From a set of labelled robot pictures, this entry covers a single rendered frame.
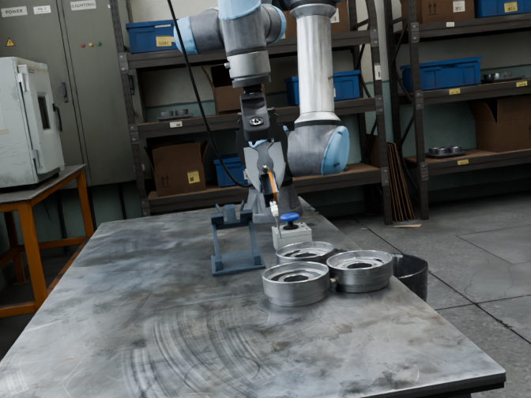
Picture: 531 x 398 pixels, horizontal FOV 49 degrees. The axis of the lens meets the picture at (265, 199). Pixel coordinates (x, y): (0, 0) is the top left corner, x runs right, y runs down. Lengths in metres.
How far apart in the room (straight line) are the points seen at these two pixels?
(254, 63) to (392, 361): 0.59
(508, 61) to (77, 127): 3.69
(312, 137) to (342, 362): 0.80
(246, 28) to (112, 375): 0.62
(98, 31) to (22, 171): 1.92
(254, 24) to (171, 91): 3.90
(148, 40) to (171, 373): 3.85
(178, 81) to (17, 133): 2.12
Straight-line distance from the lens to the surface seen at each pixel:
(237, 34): 1.07
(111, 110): 4.74
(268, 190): 1.07
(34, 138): 3.11
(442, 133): 5.42
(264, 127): 1.00
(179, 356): 0.79
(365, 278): 0.92
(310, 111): 1.45
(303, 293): 0.89
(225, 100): 4.41
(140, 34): 4.48
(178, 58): 4.36
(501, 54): 5.66
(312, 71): 1.46
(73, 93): 4.79
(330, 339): 0.78
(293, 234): 1.17
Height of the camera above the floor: 1.12
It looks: 10 degrees down
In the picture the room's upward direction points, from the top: 6 degrees counter-clockwise
